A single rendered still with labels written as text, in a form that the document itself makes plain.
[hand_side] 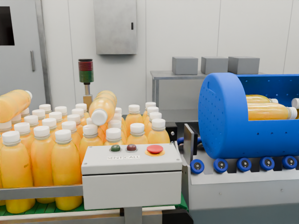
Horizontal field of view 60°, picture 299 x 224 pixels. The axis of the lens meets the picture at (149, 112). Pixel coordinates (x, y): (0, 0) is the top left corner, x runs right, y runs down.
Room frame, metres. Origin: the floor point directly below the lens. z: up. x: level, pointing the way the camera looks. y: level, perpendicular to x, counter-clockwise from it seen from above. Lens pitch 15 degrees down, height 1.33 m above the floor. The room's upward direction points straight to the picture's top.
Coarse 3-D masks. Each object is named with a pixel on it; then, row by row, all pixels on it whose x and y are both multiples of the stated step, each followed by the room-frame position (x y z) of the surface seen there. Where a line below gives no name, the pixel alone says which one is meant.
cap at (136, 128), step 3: (135, 123) 0.69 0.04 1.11; (138, 123) 0.69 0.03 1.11; (132, 126) 0.67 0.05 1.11; (135, 126) 0.67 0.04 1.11; (138, 126) 0.67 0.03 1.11; (141, 126) 0.67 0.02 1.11; (132, 129) 0.66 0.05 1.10; (135, 129) 0.66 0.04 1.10; (138, 129) 0.66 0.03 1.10; (141, 129) 0.66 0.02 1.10; (135, 132) 0.66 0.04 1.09; (138, 132) 0.66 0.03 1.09; (141, 132) 0.67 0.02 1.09
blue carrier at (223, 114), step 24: (216, 96) 0.78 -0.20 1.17; (240, 96) 0.72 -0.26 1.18; (288, 96) 0.99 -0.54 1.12; (216, 120) 0.76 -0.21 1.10; (240, 120) 0.69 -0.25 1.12; (264, 120) 0.70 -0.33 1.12; (288, 120) 0.71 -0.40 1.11; (216, 144) 0.75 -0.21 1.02; (240, 144) 0.70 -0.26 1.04; (264, 144) 0.71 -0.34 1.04; (288, 144) 0.72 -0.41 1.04
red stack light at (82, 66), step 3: (78, 63) 1.13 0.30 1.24; (81, 63) 1.11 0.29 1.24; (84, 63) 1.11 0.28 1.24; (87, 63) 1.12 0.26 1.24; (90, 63) 1.12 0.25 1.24; (78, 66) 1.13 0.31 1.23; (81, 66) 1.11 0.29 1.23; (84, 66) 1.11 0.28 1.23; (87, 66) 1.12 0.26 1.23; (90, 66) 1.12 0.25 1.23; (78, 69) 1.13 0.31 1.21; (81, 69) 1.12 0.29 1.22; (84, 69) 1.11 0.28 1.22; (87, 69) 1.12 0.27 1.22; (90, 69) 1.12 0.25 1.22
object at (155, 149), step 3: (147, 147) 0.52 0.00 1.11; (150, 147) 0.52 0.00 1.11; (153, 147) 0.52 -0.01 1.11; (156, 147) 0.52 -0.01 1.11; (159, 147) 0.52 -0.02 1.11; (162, 147) 0.52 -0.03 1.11; (147, 150) 0.51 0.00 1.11; (150, 150) 0.51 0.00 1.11; (153, 150) 0.50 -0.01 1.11; (156, 150) 0.50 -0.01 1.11; (159, 150) 0.50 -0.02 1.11; (162, 150) 0.51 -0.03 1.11; (153, 153) 0.51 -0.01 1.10; (156, 153) 0.51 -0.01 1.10
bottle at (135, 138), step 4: (132, 132) 0.67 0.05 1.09; (144, 132) 0.67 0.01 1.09; (132, 136) 0.67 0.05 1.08; (136, 136) 0.66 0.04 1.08; (140, 136) 0.67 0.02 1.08; (144, 136) 0.67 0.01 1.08; (128, 140) 0.67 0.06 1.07; (132, 140) 0.66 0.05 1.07; (136, 140) 0.65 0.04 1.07; (140, 140) 0.65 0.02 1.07; (144, 140) 0.66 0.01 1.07; (148, 140) 0.68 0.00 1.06
